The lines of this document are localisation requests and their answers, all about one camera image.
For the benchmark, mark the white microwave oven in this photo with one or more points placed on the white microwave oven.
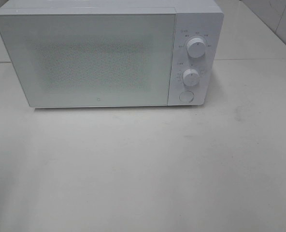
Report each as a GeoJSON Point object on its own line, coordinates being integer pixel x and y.
{"type": "Point", "coordinates": [193, 18]}

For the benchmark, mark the round white door button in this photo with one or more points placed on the round white door button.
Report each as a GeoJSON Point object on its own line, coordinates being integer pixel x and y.
{"type": "Point", "coordinates": [186, 96]}

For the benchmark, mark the white microwave door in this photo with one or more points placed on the white microwave door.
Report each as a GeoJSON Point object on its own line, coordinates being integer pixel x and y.
{"type": "Point", "coordinates": [91, 60]}

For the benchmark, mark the white microwave knob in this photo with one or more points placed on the white microwave knob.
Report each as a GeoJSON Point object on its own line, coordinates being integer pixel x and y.
{"type": "Point", "coordinates": [191, 77]}
{"type": "Point", "coordinates": [196, 47]}

